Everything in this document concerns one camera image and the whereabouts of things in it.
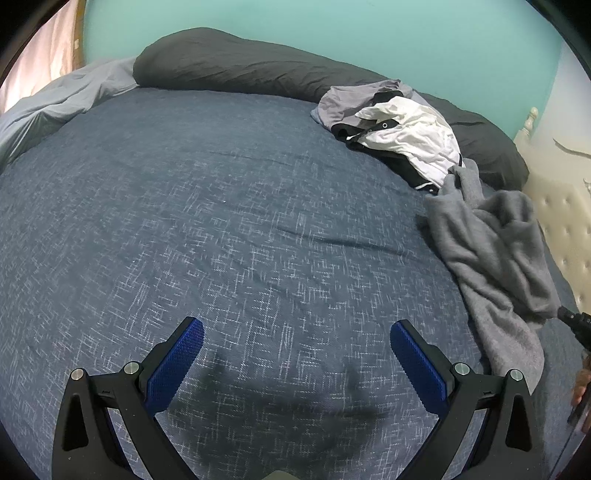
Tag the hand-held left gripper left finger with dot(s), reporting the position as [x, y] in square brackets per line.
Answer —
[178, 364]

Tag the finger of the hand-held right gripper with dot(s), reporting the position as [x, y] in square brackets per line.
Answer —
[570, 317]

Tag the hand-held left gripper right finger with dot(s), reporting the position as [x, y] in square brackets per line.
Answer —
[420, 369]

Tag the grey knit sweater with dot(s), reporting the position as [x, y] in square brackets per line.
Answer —
[489, 240]

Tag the person's right hand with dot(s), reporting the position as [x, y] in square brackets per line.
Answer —
[580, 387]

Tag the cream tufted headboard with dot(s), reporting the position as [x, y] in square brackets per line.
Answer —
[563, 203]

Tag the blue patterned bed cover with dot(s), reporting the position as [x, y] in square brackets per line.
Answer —
[231, 207]

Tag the white grey jacket black trim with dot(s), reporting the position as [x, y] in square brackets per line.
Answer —
[406, 134]

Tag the light grey blanket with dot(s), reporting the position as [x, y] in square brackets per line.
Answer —
[69, 97]

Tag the dark grey long pillow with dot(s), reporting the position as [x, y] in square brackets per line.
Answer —
[231, 64]

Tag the pink curtain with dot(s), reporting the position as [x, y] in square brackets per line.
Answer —
[41, 60]

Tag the wooden window frame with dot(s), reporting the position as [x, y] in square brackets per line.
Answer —
[81, 37]

